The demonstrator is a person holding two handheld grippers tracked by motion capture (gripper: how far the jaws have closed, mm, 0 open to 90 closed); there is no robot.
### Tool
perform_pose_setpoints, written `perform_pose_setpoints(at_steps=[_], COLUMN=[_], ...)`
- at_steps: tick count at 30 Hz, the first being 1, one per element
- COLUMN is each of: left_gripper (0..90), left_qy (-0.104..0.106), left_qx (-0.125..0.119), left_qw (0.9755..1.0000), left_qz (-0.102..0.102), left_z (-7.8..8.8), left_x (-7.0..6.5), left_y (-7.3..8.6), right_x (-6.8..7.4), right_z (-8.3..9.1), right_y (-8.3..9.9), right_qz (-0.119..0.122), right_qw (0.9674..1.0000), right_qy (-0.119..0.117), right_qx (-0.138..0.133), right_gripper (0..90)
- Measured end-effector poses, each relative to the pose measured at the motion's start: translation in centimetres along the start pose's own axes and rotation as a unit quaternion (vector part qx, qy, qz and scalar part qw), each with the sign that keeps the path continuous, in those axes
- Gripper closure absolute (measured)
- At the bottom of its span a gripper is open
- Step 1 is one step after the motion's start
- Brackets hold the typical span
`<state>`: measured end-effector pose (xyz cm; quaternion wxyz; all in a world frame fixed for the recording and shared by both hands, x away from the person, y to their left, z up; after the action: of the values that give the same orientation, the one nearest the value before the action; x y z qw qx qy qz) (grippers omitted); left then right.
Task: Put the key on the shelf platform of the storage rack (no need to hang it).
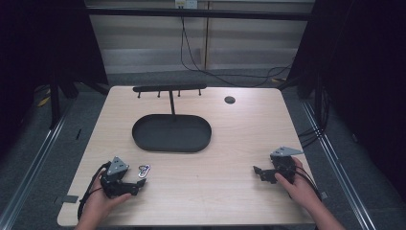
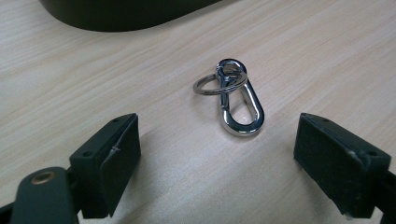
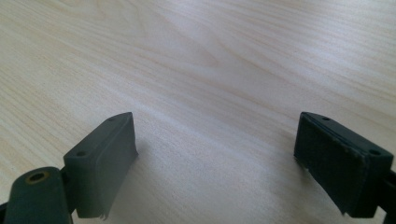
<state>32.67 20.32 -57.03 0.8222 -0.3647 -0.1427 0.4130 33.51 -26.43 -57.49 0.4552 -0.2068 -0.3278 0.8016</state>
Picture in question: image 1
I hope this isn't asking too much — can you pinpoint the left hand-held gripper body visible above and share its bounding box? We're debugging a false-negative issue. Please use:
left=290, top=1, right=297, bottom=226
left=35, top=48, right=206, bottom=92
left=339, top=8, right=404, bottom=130
left=100, top=155, right=141, bottom=199

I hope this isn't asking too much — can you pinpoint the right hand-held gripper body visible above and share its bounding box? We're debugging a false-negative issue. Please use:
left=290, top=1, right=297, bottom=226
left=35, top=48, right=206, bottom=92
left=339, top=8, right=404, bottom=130
left=263, top=146, right=305, bottom=185

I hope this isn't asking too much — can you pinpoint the silver key ring with keys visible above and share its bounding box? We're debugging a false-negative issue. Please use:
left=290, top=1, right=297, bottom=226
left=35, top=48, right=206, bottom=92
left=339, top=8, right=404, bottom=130
left=137, top=164, right=151, bottom=179

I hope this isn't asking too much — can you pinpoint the black hook rack with tray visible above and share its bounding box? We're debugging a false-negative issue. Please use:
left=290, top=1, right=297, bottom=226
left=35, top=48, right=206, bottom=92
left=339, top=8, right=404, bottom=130
left=131, top=83, right=213, bottom=153

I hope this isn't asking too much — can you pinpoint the person's left hand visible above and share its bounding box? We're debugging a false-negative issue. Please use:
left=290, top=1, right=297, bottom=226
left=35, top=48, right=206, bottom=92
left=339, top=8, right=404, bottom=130
left=83, top=168, right=132, bottom=225

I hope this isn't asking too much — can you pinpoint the person's right hand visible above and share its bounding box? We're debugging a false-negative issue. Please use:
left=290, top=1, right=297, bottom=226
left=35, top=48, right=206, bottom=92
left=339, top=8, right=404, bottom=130
left=274, top=156, right=318, bottom=210

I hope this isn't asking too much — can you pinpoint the grey tape strip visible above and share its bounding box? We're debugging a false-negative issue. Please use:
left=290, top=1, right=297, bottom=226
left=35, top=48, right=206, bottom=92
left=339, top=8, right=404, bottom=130
left=53, top=195, right=79, bottom=205

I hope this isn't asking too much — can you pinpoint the black metal stand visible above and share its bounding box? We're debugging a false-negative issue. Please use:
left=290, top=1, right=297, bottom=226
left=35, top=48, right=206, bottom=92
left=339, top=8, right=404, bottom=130
left=48, top=83, right=62, bottom=130

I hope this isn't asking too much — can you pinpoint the yellow floor tape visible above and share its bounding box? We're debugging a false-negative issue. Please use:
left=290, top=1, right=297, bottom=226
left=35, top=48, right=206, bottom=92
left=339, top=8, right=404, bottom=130
left=36, top=95, right=52, bottom=108

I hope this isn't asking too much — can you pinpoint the dark curtain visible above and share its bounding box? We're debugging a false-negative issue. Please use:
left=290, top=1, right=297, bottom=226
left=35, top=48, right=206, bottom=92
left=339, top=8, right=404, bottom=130
left=0, top=0, right=109, bottom=161
left=288, top=0, right=406, bottom=202

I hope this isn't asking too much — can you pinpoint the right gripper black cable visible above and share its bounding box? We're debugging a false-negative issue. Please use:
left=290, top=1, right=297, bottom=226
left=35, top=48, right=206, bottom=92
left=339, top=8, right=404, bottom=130
left=294, top=165, right=324, bottom=203

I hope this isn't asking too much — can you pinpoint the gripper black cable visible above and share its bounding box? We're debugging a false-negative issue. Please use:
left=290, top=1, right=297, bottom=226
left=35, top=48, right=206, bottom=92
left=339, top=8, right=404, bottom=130
left=294, top=165, right=324, bottom=203
left=77, top=161, right=112, bottom=222

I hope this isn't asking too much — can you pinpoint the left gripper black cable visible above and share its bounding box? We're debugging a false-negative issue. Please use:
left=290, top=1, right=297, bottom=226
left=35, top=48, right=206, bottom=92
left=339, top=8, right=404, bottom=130
left=77, top=161, right=112, bottom=222

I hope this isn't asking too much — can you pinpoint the bundle of black floor cables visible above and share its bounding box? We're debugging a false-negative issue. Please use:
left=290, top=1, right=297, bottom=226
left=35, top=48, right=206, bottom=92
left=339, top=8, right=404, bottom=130
left=297, top=84, right=331, bottom=150

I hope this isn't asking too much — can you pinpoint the metal floor rail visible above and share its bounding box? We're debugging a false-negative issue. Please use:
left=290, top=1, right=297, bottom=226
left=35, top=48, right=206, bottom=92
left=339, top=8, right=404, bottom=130
left=301, top=100, right=377, bottom=230
left=0, top=104, right=76, bottom=230

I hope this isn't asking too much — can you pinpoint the long black hanging cable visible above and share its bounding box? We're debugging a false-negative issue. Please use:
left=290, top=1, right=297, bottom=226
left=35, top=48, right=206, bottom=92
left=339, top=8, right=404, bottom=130
left=179, top=14, right=293, bottom=88

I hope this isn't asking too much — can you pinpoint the black horizontal frame bar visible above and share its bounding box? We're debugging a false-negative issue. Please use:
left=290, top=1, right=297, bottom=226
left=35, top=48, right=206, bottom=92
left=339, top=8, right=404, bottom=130
left=85, top=7, right=316, bottom=22

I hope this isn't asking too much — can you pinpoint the white wall socket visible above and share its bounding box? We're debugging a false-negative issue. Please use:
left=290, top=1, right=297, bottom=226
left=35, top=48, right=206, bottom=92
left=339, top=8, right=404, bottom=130
left=174, top=0, right=199, bottom=10

